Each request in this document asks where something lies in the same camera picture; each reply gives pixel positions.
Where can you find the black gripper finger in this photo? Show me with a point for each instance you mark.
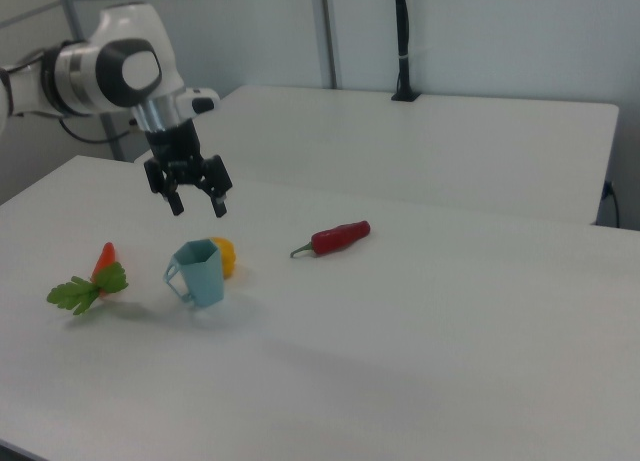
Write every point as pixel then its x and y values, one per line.
pixel 162 181
pixel 219 181

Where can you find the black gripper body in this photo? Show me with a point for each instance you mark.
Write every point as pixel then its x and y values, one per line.
pixel 175 146

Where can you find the light blue faceted mug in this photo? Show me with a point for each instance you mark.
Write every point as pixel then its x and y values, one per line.
pixel 205 281

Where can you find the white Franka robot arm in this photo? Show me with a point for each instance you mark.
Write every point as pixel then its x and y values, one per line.
pixel 125 71

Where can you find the yellow toy bell pepper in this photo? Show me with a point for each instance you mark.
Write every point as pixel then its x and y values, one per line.
pixel 229 258

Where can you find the orange toy carrot with leaves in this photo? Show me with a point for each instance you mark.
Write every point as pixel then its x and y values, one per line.
pixel 106 258

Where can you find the red toy chili pepper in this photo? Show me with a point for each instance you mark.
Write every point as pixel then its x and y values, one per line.
pixel 340 237

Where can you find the white adjacent table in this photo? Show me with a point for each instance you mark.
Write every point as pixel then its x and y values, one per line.
pixel 400 151

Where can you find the black camera pole with base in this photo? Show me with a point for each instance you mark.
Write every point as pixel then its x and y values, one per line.
pixel 402 41

